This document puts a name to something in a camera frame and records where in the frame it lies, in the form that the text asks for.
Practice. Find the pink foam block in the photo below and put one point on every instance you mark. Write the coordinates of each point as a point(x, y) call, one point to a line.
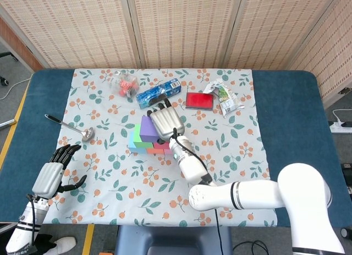
point(167, 151)

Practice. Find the flat red case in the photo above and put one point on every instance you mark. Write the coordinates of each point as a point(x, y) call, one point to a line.
point(199, 100)

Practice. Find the black equipment box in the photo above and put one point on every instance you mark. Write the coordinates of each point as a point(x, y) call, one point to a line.
point(347, 169)

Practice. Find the grey metal bar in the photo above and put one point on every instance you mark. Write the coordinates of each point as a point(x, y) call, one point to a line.
point(6, 124)

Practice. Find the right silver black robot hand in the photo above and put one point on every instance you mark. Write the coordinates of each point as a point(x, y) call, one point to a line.
point(167, 122)

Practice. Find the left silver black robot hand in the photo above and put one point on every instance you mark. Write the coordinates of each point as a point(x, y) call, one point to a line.
point(48, 178)

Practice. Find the magenta red foam block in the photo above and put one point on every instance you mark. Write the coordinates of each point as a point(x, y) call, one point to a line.
point(160, 145)

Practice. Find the light blue foam block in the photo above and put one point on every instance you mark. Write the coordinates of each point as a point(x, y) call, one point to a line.
point(131, 145)

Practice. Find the floral fruit print tablecloth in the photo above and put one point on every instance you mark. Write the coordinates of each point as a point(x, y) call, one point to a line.
point(176, 189)

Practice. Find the clear bag red contents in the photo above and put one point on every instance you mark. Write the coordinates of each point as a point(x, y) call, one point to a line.
point(125, 84)

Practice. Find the blue cookie box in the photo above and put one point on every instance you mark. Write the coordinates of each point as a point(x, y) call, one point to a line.
point(159, 92)

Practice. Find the black office chair base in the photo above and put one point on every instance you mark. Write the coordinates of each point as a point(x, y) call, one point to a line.
point(4, 81)

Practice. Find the orange foam block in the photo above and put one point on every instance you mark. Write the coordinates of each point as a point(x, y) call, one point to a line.
point(154, 151)

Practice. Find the black trouser leg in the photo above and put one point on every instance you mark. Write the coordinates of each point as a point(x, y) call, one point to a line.
point(44, 242)

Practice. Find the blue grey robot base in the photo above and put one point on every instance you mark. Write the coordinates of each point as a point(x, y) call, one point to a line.
point(176, 241)

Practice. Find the white power strip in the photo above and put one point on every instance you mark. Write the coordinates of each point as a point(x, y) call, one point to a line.
point(341, 127)

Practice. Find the bamboo folding screen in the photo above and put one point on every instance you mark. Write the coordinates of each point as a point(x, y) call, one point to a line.
point(178, 26)

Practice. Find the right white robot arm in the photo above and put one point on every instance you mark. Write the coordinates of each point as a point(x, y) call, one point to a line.
point(247, 197)

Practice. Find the purple foam block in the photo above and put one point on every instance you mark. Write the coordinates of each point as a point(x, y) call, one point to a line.
point(148, 129)

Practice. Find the green foam block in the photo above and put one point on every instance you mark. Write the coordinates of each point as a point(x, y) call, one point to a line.
point(137, 140)

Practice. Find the white shoe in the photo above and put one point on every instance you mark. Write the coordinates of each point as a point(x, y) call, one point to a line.
point(66, 242)

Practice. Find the crumpled green white snack packet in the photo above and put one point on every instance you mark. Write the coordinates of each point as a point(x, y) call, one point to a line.
point(225, 96)

